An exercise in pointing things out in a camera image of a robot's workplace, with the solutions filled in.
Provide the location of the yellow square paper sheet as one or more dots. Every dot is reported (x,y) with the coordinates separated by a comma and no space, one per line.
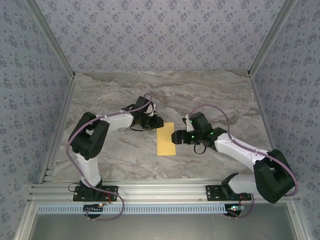
(166,142)

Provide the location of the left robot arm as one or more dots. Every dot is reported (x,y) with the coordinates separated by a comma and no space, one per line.
(90,135)

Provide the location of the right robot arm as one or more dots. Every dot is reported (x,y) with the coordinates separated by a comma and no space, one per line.
(272,180)

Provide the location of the black adapter board with LED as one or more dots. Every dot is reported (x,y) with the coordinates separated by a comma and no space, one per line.
(93,208)
(233,208)

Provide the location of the grey metal panel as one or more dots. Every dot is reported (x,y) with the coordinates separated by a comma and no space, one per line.
(160,227)

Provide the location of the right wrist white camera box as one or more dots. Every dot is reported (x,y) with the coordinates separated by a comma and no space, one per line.
(188,123)

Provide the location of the aluminium mounting rail beam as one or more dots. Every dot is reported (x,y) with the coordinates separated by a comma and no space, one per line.
(162,190)

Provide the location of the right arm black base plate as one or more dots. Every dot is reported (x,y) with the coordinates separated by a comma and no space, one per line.
(212,192)

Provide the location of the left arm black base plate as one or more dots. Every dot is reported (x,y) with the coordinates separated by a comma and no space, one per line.
(112,193)

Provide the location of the aluminium frame post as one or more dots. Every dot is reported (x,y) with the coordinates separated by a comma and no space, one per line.
(53,37)
(270,37)

